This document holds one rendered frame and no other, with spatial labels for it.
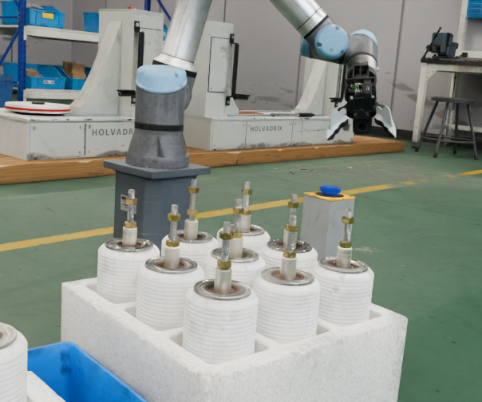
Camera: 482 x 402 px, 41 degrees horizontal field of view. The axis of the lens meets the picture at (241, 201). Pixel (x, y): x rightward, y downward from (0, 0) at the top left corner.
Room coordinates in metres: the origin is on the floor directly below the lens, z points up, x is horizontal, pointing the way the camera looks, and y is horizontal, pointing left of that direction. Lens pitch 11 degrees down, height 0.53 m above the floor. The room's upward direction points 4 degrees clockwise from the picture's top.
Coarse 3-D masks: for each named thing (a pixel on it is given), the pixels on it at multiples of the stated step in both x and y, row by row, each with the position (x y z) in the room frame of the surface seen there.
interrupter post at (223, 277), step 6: (216, 270) 0.80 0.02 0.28; (222, 270) 0.79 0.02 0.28; (228, 270) 0.80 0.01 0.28; (216, 276) 0.80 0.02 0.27; (222, 276) 0.79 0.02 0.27; (228, 276) 0.80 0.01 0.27; (216, 282) 0.80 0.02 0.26; (222, 282) 0.79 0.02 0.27; (228, 282) 0.80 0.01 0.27; (216, 288) 0.80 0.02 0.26; (222, 288) 0.79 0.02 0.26; (228, 288) 0.80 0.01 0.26
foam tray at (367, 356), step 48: (96, 288) 1.00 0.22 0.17; (96, 336) 0.90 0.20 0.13; (144, 336) 0.81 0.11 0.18; (336, 336) 0.85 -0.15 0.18; (384, 336) 0.91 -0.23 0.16; (144, 384) 0.79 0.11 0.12; (192, 384) 0.72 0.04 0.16; (240, 384) 0.73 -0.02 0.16; (288, 384) 0.78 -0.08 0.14; (336, 384) 0.85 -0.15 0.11; (384, 384) 0.92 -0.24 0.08
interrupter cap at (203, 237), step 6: (168, 234) 1.05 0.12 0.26; (180, 234) 1.07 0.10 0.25; (198, 234) 1.08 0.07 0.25; (204, 234) 1.07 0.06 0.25; (210, 234) 1.07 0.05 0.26; (180, 240) 1.02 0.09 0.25; (186, 240) 1.02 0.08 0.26; (192, 240) 1.03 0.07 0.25; (198, 240) 1.04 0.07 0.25; (204, 240) 1.03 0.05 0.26; (210, 240) 1.04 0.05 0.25
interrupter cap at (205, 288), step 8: (208, 280) 0.83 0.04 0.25; (232, 280) 0.84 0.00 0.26; (200, 288) 0.80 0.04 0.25; (208, 288) 0.81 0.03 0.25; (232, 288) 0.82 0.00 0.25; (240, 288) 0.81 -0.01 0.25; (248, 288) 0.81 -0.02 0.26; (208, 296) 0.77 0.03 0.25; (216, 296) 0.77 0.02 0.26; (224, 296) 0.78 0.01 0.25; (232, 296) 0.78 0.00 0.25; (240, 296) 0.78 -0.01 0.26; (248, 296) 0.79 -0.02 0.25
